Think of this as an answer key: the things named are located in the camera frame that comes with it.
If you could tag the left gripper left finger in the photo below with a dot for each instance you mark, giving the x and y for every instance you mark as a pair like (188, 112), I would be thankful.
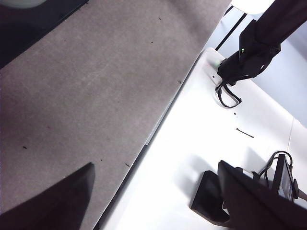
(48, 210)

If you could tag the black rectangular tray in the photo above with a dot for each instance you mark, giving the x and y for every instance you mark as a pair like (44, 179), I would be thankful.
(24, 31)

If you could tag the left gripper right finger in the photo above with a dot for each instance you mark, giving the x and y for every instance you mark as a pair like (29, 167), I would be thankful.
(259, 210)

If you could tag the small black screen device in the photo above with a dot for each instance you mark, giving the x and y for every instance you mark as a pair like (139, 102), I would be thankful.
(285, 179)

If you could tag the black box stand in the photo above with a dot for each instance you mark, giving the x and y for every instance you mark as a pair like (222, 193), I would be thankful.
(206, 196)

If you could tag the black frame rod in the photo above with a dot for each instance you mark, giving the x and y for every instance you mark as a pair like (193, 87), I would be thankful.
(230, 32)

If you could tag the teal ribbed bowl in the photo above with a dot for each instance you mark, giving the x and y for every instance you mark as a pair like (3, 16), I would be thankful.
(19, 3)

